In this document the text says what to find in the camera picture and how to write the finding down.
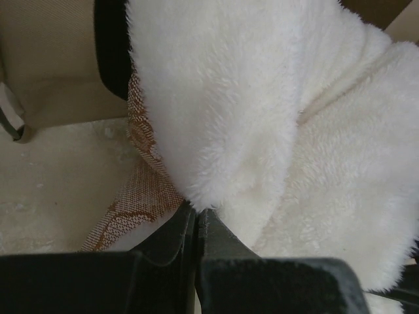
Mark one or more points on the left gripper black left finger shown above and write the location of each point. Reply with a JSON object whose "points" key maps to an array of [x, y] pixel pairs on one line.
{"points": [[155, 276]]}

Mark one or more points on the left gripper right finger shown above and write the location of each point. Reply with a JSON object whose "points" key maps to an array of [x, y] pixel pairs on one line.
{"points": [[233, 279]]}

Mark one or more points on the beige pet tent fabric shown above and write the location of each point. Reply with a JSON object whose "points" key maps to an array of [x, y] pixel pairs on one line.
{"points": [[49, 65]]}

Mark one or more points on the pink patterned pillow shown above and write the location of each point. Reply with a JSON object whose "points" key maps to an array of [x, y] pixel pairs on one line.
{"points": [[353, 198]]}

